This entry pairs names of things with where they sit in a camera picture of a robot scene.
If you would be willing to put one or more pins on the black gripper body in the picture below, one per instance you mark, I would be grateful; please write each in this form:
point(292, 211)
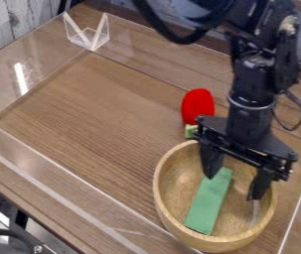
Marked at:
point(243, 137)

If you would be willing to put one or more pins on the clear acrylic tray wall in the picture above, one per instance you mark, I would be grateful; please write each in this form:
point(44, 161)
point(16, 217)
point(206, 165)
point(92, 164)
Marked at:
point(93, 222)

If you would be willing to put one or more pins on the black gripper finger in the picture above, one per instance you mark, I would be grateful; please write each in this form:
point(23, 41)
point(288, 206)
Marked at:
point(260, 184)
point(211, 158)

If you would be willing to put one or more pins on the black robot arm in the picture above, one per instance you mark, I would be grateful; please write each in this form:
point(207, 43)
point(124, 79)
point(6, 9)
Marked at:
point(262, 35)

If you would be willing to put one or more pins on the red plush strawberry toy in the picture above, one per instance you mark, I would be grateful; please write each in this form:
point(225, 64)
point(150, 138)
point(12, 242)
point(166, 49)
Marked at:
point(197, 103)

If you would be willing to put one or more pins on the brown wooden bowl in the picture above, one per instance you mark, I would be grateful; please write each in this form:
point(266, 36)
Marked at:
point(242, 219)

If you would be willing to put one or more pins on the black table frame bracket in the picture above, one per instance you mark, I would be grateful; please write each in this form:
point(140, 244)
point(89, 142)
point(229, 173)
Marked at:
point(16, 241)

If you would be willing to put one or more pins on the green rectangular block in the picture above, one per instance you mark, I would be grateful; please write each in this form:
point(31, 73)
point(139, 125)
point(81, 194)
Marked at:
point(207, 202)

